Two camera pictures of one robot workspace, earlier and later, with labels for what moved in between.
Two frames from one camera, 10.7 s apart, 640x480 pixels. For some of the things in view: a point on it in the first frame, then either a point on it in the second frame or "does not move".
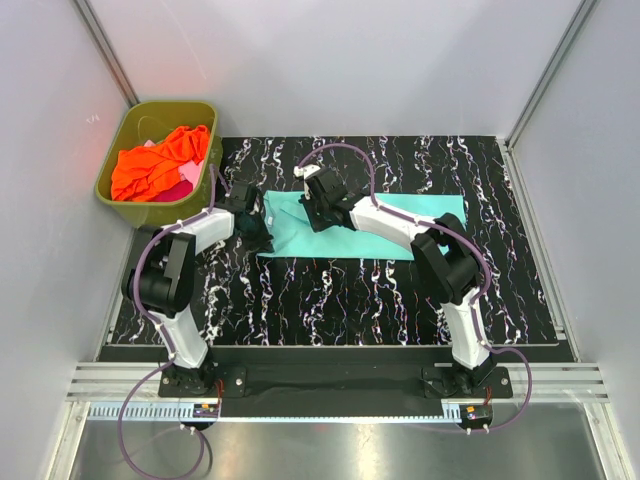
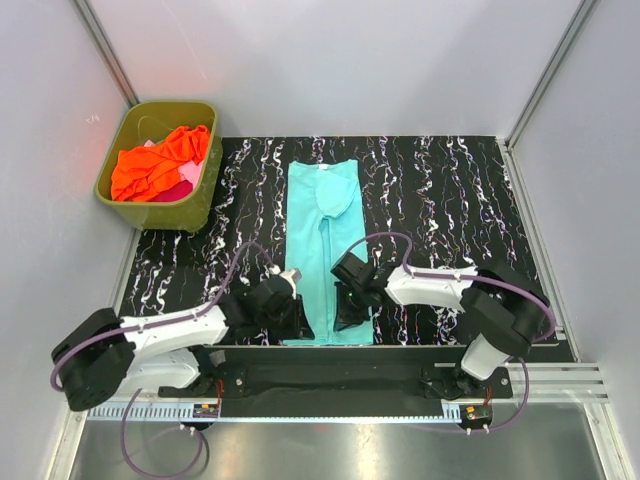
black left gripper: [262, 243] → [298, 327]
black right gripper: [307, 201] → [345, 318]
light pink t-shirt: [190, 171] does not move
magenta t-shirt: [180, 190] does not move
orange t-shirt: [140, 170] does not move
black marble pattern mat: [234, 297] does not move
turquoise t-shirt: [296, 233] → [325, 226]
